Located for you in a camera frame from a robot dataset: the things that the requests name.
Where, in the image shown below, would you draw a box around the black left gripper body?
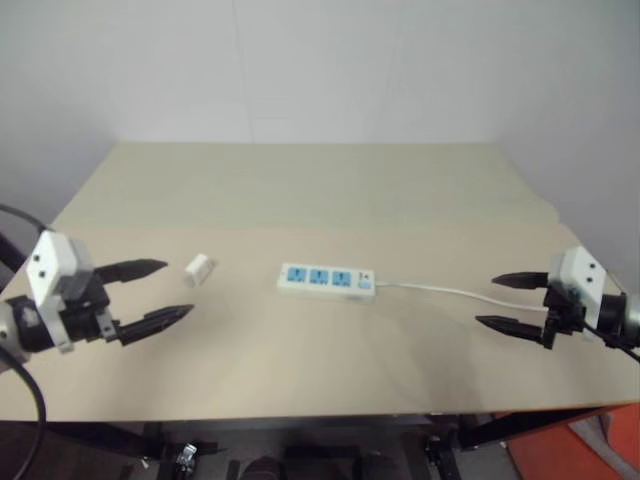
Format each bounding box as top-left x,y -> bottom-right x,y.
58,268 -> 125,347

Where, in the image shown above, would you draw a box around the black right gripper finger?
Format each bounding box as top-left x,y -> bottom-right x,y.
491,271 -> 552,292
475,314 -> 547,344

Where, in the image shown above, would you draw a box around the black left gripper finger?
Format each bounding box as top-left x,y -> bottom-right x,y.
93,258 -> 169,286
118,304 -> 196,348

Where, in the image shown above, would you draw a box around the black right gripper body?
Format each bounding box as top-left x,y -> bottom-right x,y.
541,282 -> 587,352

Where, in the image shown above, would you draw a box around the white plug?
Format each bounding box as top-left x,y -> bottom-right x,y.
183,253 -> 218,289

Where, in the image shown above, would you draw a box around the white power strip blue sockets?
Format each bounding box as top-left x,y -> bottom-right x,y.
276,262 -> 378,303

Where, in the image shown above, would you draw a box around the black metal strut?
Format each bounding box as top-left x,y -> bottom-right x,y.
0,233 -> 27,282

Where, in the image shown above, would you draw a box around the orange panel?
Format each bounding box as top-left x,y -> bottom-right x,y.
505,401 -> 640,480

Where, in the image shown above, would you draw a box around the metal caster wheel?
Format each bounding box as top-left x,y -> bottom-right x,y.
176,442 -> 200,472

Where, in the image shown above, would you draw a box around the dark rounded shape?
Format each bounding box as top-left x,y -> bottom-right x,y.
241,453 -> 287,480

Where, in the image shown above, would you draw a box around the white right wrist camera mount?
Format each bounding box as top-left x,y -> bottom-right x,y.
548,245 -> 609,332

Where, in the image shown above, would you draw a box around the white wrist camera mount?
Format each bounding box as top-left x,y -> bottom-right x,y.
548,245 -> 609,332
25,230 -> 96,354

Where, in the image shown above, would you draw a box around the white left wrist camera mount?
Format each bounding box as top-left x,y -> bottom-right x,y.
25,230 -> 96,354

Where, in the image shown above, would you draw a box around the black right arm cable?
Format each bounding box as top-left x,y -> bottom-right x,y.
581,323 -> 640,359

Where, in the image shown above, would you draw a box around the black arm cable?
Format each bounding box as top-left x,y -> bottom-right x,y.
581,323 -> 640,359
0,203 -> 56,480

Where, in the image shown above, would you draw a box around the white power cable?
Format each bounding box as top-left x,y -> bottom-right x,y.
374,281 -> 550,314

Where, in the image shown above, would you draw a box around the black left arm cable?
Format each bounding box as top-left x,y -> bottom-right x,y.
0,203 -> 56,480

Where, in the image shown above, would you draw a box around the black metal table frame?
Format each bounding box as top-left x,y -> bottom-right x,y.
0,404 -> 640,480

